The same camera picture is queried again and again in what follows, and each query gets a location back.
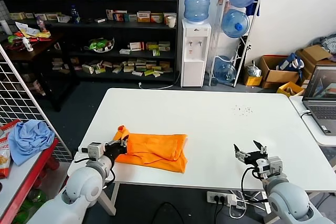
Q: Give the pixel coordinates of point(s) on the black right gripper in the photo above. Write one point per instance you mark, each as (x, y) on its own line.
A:
(253, 158)

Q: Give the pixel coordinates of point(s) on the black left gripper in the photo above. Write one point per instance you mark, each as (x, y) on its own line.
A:
(114, 151)

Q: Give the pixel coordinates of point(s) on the orange t-shirt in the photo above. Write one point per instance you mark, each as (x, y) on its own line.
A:
(157, 148)

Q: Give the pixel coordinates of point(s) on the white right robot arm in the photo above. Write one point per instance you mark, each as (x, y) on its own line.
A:
(288, 200)

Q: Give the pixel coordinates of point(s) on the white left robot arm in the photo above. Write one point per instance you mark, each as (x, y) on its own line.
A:
(81, 184)

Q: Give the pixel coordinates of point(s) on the pile of patterned clothes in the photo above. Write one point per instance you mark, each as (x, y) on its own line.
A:
(327, 42)

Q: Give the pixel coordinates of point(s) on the large white table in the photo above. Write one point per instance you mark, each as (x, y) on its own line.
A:
(210, 129)

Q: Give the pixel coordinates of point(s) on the white plug adapter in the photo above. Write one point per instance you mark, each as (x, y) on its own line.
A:
(232, 200)

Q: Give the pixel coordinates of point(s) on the white power strip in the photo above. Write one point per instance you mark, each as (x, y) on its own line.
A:
(216, 197)

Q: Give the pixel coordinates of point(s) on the small white side table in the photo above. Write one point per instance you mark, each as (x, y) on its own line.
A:
(306, 128)

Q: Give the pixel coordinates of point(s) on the small yellow carton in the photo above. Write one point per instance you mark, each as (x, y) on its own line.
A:
(253, 80)

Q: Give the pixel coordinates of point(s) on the yellow open box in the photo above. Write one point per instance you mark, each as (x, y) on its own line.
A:
(283, 87)

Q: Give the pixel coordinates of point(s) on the red metal shelf rack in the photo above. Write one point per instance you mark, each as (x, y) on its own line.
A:
(45, 157)

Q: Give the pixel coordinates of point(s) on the beige medicine box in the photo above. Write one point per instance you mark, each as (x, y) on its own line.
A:
(117, 69)

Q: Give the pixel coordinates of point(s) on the light green medicine box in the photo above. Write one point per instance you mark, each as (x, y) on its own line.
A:
(100, 70)

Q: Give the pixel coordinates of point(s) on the lime green medicine box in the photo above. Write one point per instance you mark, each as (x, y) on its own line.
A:
(148, 72)

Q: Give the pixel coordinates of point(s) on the white green medicine box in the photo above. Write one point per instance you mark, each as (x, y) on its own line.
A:
(88, 69)

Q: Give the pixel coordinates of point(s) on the open brown cardboard box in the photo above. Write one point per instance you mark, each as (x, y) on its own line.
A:
(278, 76)

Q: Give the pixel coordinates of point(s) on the silver foil bag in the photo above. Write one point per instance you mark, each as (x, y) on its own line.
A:
(253, 70)

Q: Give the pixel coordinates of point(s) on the grey open laptop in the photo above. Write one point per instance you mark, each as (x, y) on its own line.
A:
(322, 111)

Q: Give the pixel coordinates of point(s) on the crumpled light blue cloth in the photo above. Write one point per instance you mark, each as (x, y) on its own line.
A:
(31, 139)

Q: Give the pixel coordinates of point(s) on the flat white medicine box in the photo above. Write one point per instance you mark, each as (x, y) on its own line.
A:
(100, 20)
(125, 51)

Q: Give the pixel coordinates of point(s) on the green plastic bottle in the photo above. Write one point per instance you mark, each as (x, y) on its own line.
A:
(22, 212)
(37, 196)

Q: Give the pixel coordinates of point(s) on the blue fabric bag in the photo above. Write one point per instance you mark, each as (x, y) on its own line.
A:
(288, 62)

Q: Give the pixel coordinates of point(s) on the stacked pale medicine boxes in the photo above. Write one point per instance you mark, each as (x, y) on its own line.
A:
(58, 64)

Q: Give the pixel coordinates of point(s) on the small green medicine box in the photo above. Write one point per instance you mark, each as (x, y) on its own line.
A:
(156, 52)

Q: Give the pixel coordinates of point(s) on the red white medicine box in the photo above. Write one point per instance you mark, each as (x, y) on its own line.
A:
(136, 46)

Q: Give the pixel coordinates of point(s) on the bowl with green fruit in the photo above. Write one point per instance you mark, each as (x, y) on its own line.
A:
(99, 45)

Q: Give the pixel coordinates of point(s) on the white water dispenser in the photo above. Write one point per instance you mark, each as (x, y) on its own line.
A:
(192, 71)

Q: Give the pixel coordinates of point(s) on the yellow green medicine box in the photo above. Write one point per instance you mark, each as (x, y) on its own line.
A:
(152, 46)

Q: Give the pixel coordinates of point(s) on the black clamp stand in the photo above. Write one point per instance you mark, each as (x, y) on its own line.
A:
(247, 47)

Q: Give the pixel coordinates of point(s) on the grey green medicine box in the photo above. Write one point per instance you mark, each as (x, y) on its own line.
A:
(164, 46)

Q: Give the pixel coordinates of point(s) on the red white snack bag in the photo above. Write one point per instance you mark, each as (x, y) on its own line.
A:
(6, 129)

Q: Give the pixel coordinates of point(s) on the tan cardboard box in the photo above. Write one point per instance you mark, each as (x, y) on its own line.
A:
(314, 53)

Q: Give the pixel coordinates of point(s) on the white metal jug rack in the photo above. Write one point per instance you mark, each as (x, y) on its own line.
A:
(215, 40)

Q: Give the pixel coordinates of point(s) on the dark wooden table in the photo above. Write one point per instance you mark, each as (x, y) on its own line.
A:
(39, 48)

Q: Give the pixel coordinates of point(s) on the white teal medicine box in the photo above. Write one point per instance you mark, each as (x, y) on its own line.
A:
(130, 17)

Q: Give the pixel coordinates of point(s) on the white pink medicine box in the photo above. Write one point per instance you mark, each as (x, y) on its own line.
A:
(110, 15)

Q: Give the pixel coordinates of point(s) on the yellow white medicine box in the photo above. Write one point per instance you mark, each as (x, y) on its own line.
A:
(144, 17)

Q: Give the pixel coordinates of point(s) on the orange green medicine box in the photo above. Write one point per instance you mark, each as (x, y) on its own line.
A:
(157, 18)

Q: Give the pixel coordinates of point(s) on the small white plastic bottle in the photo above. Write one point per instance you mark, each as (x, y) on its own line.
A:
(28, 45)

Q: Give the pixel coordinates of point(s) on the white paper cup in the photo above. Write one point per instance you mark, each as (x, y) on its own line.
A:
(171, 22)

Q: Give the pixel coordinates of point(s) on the blue drink bottle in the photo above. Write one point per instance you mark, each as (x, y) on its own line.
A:
(75, 15)

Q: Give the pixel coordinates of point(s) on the white open tray box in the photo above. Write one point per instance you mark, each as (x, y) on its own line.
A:
(64, 19)

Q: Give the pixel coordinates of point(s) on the black shelf unit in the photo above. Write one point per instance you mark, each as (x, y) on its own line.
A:
(125, 4)

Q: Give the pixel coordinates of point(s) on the yellow white paper pile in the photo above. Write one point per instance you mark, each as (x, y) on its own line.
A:
(31, 31)

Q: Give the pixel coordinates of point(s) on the purple drink bottle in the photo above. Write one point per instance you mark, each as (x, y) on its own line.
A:
(41, 24)

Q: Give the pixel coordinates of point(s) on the pale green medicine box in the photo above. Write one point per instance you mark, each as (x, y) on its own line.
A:
(53, 16)

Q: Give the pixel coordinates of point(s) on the dark blue hanging cloth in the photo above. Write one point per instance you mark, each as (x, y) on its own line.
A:
(253, 6)

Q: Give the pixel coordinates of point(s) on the green snack packet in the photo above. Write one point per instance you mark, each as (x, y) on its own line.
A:
(12, 38)

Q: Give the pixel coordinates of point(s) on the white paper roll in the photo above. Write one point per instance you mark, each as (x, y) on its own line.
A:
(5, 27)

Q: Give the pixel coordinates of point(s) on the pale yellow medicine box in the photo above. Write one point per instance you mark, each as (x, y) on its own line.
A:
(17, 15)

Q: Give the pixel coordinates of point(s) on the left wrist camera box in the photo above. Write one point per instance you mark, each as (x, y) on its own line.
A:
(95, 150)

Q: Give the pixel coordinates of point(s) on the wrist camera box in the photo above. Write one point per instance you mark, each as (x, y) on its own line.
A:
(95, 150)
(271, 167)

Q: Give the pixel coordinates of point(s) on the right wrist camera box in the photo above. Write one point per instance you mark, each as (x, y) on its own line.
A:
(271, 167)

